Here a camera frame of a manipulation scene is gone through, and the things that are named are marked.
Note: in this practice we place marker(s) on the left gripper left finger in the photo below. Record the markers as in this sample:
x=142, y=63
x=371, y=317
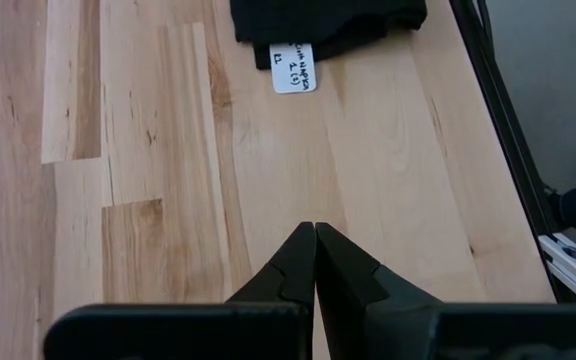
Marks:
x=293, y=280

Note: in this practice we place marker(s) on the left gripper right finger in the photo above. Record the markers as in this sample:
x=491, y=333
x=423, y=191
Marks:
x=358, y=310

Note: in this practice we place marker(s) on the white handwritten paper tag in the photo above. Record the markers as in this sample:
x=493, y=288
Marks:
x=293, y=70

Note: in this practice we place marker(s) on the black cloth napkin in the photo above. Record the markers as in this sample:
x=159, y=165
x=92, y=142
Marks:
x=328, y=20

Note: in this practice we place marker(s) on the black aluminium table frame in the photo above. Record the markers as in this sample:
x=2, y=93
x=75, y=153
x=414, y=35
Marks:
x=499, y=100

